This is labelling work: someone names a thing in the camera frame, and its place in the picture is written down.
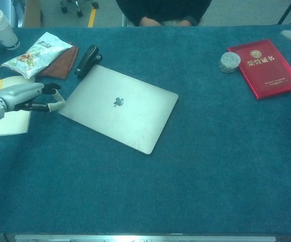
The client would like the white nut snack bag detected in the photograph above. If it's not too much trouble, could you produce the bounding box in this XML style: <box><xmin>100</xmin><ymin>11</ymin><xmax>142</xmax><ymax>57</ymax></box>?
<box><xmin>0</xmin><ymin>32</ymin><xmax>74</xmax><ymax>80</ymax></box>

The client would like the red certificate folder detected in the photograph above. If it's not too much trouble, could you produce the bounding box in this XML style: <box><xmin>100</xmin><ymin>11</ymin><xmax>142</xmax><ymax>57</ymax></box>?
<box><xmin>227</xmin><ymin>39</ymin><xmax>291</xmax><ymax>100</ymax></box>

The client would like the small clear round container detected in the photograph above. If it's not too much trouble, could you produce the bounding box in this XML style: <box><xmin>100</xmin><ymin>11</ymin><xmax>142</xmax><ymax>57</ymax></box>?
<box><xmin>218</xmin><ymin>51</ymin><xmax>242</xmax><ymax>74</ymax></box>

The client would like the yellow white Lexicon notebook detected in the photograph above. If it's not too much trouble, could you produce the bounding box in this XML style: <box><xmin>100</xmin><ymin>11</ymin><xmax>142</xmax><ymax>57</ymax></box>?
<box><xmin>0</xmin><ymin>75</ymin><xmax>36</xmax><ymax>139</ymax></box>

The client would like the brown leather pouch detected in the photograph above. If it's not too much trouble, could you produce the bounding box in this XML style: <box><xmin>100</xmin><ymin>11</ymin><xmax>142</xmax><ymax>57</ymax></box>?
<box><xmin>37</xmin><ymin>41</ymin><xmax>80</xmax><ymax>80</ymax></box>

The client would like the blue felt table cloth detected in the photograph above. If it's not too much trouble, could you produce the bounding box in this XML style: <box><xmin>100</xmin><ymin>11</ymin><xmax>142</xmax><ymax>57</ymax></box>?
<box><xmin>0</xmin><ymin>24</ymin><xmax>291</xmax><ymax>236</ymax></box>

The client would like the black stapler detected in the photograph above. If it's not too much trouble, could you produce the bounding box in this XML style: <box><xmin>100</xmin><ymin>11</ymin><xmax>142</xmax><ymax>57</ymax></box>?
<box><xmin>74</xmin><ymin>44</ymin><xmax>103</xmax><ymax>80</ymax></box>

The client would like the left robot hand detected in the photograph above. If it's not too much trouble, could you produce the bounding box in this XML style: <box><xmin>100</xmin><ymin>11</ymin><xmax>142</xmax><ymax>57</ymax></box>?
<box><xmin>0</xmin><ymin>82</ymin><xmax>66</xmax><ymax>113</ymax></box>

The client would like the black tripod leg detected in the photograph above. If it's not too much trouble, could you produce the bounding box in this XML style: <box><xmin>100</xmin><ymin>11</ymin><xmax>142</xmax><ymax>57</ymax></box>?
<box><xmin>277</xmin><ymin>0</ymin><xmax>291</xmax><ymax>25</ymax></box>

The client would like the silver Apple laptop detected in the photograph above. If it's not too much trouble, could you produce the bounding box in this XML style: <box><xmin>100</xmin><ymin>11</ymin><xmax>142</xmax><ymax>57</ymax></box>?
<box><xmin>57</xmin><ymin>64</ymin><xmax>179</xmax><ymax>155</ymax></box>

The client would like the brown cardboard box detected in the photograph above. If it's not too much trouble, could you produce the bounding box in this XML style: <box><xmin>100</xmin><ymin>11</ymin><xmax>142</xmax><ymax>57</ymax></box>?
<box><xmin>22</xmin><ymin>0</ymin><xmax>44</xmax><ymax>28</ymax></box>

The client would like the aluminium profile rail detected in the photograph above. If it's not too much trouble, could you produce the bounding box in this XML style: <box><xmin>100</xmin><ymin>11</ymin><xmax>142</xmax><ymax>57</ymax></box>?
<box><xmin>14</xmin><ymin>233</ymin><xmax>277</xmax><ymax>242</ymax></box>

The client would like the seated person in dark top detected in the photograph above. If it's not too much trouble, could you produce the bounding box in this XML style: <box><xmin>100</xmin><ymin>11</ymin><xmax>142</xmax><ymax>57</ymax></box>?
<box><xmin>115</xmin><ymin>0</ymin><xmax>213</xmax><ymax>27</ymax></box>

